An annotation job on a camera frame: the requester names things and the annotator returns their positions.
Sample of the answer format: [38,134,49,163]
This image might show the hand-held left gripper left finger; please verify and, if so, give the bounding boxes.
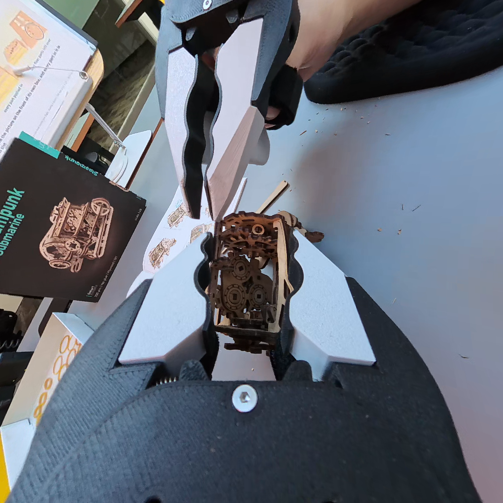
[118,232,218,366]

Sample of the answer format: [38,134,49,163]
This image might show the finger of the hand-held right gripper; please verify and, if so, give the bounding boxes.
[205,18,265,221]
[164,47,219,219]

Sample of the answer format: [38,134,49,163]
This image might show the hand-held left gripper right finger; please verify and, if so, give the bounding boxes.
[275,229,376,382]

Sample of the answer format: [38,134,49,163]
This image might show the wooden mechanical model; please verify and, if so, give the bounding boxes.
[206,211,325,354]

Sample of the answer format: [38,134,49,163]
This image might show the person's right forearm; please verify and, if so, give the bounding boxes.
[346,0,423,48]

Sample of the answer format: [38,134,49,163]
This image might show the person's right hand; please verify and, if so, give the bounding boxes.
[289,0,350,79]

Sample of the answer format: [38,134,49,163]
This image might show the white board stand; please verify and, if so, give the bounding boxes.
[84,103,153,190]

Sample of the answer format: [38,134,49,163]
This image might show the white instruction booklet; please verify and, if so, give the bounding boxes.
[126,177,248,299]

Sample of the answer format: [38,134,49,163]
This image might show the thin wooden stick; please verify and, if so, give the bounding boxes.
[257,181,289,213]

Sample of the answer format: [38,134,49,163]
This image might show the wooden workbench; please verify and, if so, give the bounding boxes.
[116,0,166,28]

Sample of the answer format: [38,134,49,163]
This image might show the group of rubber bands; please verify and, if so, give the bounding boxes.
[33,334,81,423]

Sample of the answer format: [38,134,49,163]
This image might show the black textured wrist rest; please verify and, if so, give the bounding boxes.
[304,0,503,105]

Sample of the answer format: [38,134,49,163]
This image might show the black model kit box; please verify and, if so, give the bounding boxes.
[0,132,147,303]

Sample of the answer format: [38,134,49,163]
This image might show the instruction sheet board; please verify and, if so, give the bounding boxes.
[0,0,105,152]

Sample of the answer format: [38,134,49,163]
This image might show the black electronic device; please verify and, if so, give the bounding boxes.
[0,350,30,425]

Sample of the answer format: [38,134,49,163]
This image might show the white cardboard box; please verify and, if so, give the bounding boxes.
[0,312,95,488]

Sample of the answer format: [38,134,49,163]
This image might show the yellow stacked plastic bins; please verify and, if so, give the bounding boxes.
[0,436,10,503]

